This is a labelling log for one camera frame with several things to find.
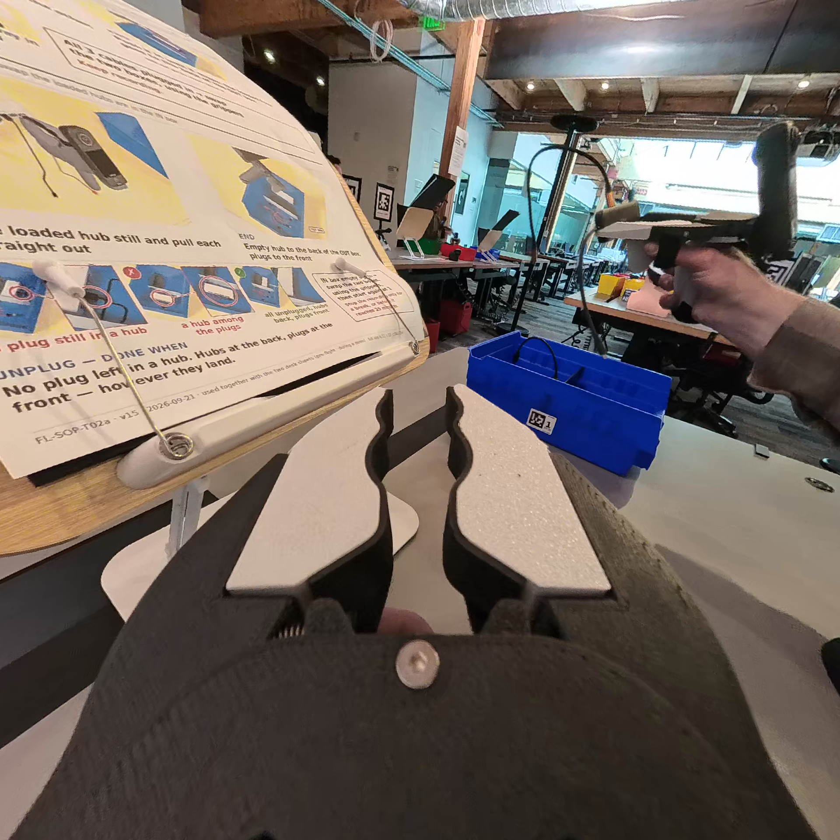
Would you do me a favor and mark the black pole stand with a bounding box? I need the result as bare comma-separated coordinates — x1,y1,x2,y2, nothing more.
510,113,619,358

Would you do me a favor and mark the wooden column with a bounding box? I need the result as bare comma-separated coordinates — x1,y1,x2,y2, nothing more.
437,19,488,187

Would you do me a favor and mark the instruction sheet on stand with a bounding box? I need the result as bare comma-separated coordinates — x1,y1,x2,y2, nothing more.
0,171,431,557

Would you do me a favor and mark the blue plastic bin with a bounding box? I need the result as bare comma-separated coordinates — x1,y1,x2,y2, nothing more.
466,329,674,477

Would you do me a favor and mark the person's right hand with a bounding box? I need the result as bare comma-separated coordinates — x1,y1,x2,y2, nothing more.
641,241,802,358

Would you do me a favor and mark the wooden work table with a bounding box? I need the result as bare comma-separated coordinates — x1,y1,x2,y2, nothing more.
388,250,529,332
565,289,718,345

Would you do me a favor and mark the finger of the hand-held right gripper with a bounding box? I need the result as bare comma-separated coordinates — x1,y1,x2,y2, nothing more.
595,200,683,229
598,216,761,245

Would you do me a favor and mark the printed instruction sheet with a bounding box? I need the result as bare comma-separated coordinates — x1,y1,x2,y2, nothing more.
0,0,427,480

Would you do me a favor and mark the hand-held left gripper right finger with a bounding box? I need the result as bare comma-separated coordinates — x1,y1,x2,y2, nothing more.
444,385,614,634

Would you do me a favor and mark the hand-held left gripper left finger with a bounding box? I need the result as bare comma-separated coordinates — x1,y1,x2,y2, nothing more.
224,389,396,634

